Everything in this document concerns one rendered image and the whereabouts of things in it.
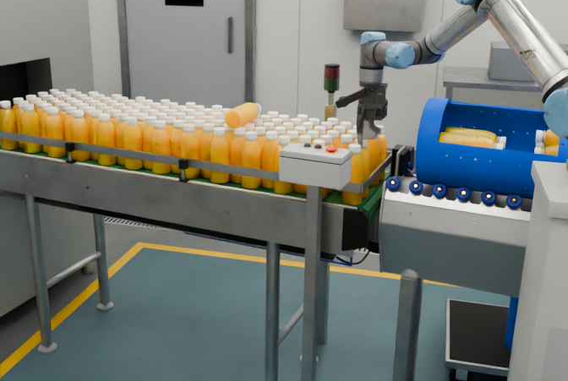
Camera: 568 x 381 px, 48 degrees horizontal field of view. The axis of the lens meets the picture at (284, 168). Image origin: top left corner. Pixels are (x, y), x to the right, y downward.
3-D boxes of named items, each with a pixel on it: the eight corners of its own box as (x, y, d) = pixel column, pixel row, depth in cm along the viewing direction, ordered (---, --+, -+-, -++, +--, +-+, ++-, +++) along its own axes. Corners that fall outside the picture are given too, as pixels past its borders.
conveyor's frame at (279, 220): (353, 449, 229) (368, 214, 201) (2, 342, 289) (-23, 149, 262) (388, 374, 271) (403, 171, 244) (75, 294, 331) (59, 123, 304)
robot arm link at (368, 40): (373, 34, 194) (355, 31, 201) (370, 71, 197) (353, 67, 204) (392, 33, 198) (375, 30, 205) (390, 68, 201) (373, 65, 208)
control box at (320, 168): (340, 190, 192) (341, 157, 189) (278, 181, 199) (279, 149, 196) (350, 180, 201) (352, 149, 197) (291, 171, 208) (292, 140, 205)
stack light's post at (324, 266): (324, 345, 291) (334, 106, 258) (315, 342, 293) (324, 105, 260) (327, 340, 295) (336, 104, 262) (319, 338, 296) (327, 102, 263)
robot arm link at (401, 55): (425, 41, 191) (401, 38, 200) (396, 44, 186) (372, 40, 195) (423, 68, 194) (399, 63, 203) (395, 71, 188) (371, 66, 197)
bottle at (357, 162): (346, 208, 207) (349, 152, 201) (337, 201, 213) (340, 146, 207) (366, 205, 209) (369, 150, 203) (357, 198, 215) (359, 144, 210)
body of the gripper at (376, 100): (380, 122, 203) (383, 84, 199) (354, 120, 206) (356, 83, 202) (386, 118, 209) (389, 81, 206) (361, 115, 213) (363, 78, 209)
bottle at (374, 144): (356, 185, 228) (358, 134, 223) (364, 180, 234) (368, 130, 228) (374, 188, 225) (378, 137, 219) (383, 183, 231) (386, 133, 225)
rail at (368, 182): (363, 193, 205) (363, 184, 204) (360, 193, 205) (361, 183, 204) (393, 160, 240) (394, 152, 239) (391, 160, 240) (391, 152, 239)
